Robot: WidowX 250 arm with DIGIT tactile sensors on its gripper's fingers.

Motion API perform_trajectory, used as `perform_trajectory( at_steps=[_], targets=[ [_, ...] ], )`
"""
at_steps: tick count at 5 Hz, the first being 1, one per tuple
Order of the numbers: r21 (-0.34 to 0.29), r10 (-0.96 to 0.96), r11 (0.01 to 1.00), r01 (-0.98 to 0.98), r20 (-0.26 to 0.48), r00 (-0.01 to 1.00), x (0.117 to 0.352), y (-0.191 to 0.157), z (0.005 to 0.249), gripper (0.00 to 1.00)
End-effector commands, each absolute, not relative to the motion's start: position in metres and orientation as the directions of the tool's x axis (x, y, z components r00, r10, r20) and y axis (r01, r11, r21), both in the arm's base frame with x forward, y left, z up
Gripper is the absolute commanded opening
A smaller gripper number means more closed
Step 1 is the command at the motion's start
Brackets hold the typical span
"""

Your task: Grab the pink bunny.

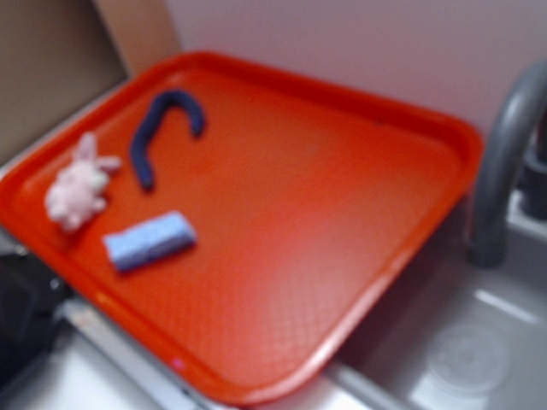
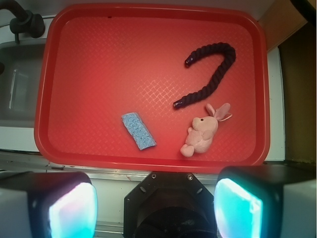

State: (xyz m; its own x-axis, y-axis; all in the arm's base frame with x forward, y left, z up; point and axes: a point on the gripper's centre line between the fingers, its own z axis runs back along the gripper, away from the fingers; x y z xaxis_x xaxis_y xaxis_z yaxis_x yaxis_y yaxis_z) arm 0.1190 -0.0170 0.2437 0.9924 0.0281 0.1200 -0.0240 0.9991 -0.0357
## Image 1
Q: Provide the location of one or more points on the pink plush bunny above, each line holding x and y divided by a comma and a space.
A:
76, 195

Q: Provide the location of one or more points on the red plastic tray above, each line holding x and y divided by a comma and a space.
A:
308, 200

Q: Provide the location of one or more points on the light blue rolled cloth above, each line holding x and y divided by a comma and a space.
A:
149, 240

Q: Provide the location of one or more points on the dark blue curved tube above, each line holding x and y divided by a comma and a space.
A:
147, 129

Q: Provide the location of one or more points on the grey toy sink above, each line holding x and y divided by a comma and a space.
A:
446, 335

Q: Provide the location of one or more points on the black object at left edge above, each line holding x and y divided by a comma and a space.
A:
31, 296

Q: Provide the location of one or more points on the brown cardboard panel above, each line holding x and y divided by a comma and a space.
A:
57, 56

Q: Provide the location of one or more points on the grey curved faucet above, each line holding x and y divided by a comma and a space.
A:
500, 171

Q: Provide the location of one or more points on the dark faucet handle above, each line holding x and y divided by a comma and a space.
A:
533, 180

